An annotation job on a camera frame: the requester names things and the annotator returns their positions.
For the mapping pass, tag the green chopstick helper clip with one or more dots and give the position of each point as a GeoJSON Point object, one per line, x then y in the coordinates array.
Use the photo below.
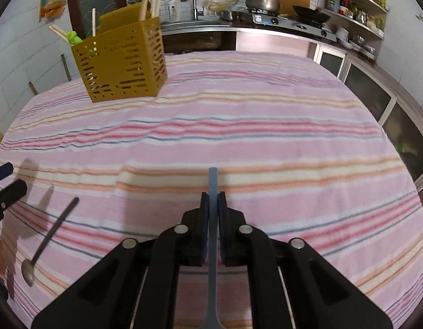
{"type": "Point", "coordinates": [74, 38]}

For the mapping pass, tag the wooden stick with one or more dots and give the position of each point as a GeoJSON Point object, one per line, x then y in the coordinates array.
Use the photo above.
{"type": "Point", "coordinates": [66, 68]}
{"type": "Point", "coordinates": [32, 88]}

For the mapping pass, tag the pink cabinet door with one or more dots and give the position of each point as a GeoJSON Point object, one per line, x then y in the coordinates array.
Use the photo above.
{"type": "Point", "coordinates": [273, 46]}

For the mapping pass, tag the metal corner shelf rack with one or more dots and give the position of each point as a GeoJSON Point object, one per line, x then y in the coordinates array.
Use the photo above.
{"type": "Point", "coordinates": [359, 24]}

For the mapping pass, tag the clear oil bottle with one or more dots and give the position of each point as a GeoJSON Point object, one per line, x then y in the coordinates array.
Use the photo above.
{"type": "Point", "coordinates": [333, 2]}

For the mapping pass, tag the stack of white bowls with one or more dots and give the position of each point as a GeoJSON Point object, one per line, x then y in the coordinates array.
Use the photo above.
{"type": "Point", "coordinates": [343, 33]}

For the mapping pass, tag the steel gas stove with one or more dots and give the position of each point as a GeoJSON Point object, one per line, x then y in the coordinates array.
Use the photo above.
{"type": "Point", "coordinates": [293, 25]}

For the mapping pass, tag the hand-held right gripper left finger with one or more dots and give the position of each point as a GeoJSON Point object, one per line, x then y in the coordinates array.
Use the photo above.
{"type": "Point", "coordinates": [204, 233]}

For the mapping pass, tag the glass door kitchen cabinet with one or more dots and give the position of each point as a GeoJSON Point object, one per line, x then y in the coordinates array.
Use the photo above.
{"type": "Point", "coordinates": [376, 89]}

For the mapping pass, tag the metal spoon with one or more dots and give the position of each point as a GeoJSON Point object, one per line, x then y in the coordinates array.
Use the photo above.
{"type": "Point", "coordinates": [50, 236]}

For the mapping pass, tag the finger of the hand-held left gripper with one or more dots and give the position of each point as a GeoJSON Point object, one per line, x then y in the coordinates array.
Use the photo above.
{"type": "Point", "coordinates": [2, 173]}
{"type": "Point", "coordinates": [12, 192]}

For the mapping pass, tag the pink striped tablecloth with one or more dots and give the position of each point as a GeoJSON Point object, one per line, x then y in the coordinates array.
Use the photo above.
{"type": "Point", "coordinates": [249, 126]}

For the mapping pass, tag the small steel cup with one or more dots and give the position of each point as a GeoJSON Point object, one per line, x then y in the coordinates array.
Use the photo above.
{"type": "Point", "coordinates": [228, 15]}

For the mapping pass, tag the yellow perforated utensil holder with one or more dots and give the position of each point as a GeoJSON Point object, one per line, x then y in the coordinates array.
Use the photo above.
{"type": "Point", "coordinates": [122, 65]}

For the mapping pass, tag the hanging plastic bag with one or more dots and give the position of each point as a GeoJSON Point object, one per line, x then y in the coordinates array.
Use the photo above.
{"type": "Point", "coordinates": [53, 4]}

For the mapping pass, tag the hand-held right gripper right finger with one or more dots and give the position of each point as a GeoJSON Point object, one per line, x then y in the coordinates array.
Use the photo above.
{"type": "Point", "coordinates": [222, 233]}

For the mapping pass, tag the steel cooking pot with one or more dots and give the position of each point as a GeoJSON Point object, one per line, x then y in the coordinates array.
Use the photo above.
{"type": "Point", "coordinates": [263, 1]}

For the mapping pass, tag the black wok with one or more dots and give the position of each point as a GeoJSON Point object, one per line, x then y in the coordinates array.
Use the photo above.
{"type": "Point", "coordinates": [312, 14]}

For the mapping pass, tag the steel kitchen sink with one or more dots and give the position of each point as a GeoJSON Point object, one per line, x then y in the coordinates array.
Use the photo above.
{"type": "Point", "coordinates": [194, 26]}

